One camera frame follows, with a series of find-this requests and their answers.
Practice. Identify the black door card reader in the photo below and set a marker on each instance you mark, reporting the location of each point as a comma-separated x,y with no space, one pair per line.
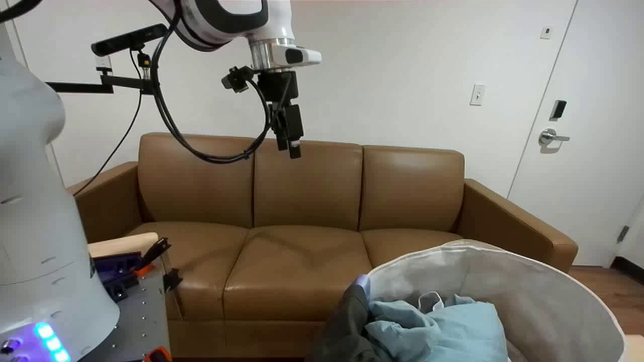
559,109

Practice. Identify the beige block on table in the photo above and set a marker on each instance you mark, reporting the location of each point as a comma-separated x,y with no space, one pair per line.
119,246

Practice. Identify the light blue t-shirt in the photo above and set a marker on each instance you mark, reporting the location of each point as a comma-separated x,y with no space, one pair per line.
440,331

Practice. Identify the white door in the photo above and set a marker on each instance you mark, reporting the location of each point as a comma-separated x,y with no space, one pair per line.
593,183

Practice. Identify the grey perforated robot table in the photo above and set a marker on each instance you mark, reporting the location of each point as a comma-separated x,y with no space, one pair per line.
142,332

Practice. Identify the black camera on mount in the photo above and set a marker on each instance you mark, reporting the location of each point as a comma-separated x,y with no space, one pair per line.
130,40

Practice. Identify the dark green garment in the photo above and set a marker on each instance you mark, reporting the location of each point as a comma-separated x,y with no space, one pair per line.
343,338

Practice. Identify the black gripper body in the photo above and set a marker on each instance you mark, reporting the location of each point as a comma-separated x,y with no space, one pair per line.
281,89

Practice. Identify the white light switch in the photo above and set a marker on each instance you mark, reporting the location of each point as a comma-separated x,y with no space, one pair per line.
477,95

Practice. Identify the silver door handle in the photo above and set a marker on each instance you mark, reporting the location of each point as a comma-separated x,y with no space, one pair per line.
547,137

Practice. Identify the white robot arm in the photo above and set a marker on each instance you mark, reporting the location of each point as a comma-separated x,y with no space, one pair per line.
53,304

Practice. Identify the brown leather couch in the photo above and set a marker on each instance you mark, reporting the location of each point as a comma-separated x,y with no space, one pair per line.
267,246

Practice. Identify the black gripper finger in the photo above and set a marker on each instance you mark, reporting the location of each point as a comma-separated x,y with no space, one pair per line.
294,149

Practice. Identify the white fabric laundry bag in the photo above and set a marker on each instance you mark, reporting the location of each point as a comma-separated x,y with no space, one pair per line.
547,316

